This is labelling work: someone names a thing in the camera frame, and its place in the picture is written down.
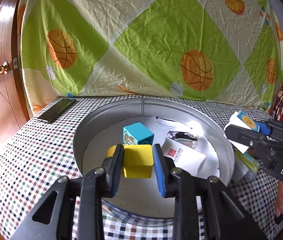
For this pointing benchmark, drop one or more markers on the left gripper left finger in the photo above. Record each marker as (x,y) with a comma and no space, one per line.
(113,167)

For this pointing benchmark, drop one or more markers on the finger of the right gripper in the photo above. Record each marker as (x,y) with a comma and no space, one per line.
(281,127)
(242,138)

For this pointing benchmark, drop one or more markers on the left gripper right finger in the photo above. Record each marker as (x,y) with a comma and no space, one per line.
(163,166)

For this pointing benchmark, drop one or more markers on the sun picture toy block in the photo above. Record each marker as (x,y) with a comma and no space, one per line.
(241,119)

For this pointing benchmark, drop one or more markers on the small yellow toy block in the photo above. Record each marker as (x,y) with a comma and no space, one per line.
(138,161)

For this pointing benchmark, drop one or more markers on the green card pack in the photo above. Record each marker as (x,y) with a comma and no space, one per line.
(252,164)

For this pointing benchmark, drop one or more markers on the yellow face toy block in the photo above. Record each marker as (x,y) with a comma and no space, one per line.
(111,151)

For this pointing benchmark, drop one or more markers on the white paper card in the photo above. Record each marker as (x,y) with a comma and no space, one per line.
(183,156)

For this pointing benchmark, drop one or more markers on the crumpled foil wrapper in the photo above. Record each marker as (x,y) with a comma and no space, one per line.
(185,138)

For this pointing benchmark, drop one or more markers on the blue toy cube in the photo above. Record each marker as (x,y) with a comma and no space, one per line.
(137,134)

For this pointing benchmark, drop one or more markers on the round Danisa cookie tin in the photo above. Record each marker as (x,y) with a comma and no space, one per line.
(157,135)

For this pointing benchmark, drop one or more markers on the checkered tablecloth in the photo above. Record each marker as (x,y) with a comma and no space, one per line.
(39,153)

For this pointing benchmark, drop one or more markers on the black smartphone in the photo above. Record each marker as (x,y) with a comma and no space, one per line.
(51,114)

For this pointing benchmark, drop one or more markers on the basketball pattern bed sheet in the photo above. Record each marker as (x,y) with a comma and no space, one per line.
(218,50)

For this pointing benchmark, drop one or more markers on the brass door knob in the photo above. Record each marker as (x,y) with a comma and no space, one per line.
(5,68)

